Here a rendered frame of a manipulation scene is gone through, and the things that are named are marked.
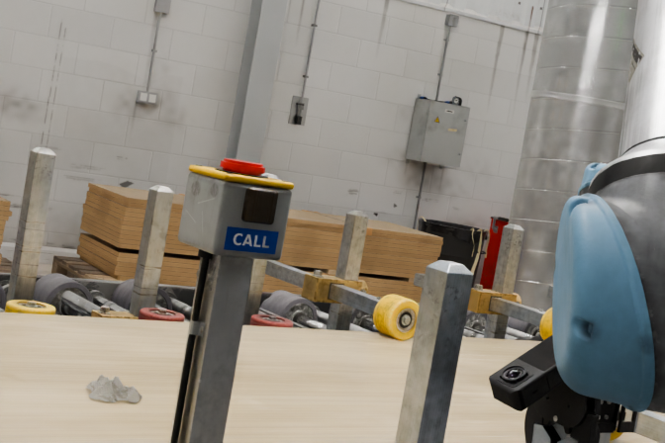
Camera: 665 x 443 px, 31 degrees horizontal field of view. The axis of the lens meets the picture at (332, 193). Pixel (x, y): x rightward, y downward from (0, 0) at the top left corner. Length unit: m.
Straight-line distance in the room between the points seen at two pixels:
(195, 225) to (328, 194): 8.40
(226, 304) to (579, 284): 0.45
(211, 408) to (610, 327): 0.49
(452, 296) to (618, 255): 0.54
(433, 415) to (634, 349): 0.57
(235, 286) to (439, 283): 0.24
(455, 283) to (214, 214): 0.29
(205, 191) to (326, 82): 8.31
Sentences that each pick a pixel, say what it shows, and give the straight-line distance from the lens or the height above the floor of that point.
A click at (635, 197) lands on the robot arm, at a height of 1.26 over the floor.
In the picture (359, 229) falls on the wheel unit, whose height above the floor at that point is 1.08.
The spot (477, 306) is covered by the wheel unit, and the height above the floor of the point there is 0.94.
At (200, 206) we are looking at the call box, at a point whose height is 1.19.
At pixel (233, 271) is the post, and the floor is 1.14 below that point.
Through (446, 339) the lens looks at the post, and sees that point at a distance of 1.20.
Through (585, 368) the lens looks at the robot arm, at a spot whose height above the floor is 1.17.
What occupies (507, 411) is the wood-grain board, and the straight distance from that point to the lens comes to 1.83.
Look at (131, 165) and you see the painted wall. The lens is 8.72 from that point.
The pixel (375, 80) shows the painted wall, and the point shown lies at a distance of 9.56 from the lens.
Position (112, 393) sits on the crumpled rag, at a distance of 1.49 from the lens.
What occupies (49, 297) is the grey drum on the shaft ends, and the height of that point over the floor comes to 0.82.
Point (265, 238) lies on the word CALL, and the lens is 1.03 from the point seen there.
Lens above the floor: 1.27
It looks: 3 degrees down
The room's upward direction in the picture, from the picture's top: 10 degrees clockwise
